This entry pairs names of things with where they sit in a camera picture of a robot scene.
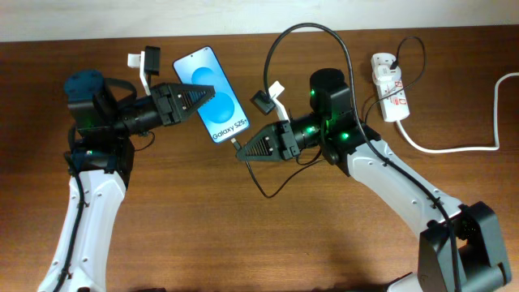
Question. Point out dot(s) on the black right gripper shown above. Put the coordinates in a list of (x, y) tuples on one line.
[(280, 140)]

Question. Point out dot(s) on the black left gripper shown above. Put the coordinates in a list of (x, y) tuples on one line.
[(169, 92)]

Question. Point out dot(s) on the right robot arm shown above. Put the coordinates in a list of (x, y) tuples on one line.
[(461, 247)]

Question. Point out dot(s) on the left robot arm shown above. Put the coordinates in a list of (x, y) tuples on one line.
[(107, 112)]

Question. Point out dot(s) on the white USB charger plug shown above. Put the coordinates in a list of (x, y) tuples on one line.
[(383, 74)]

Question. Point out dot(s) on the white power strip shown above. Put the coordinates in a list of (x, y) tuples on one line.
[(393, 101)]

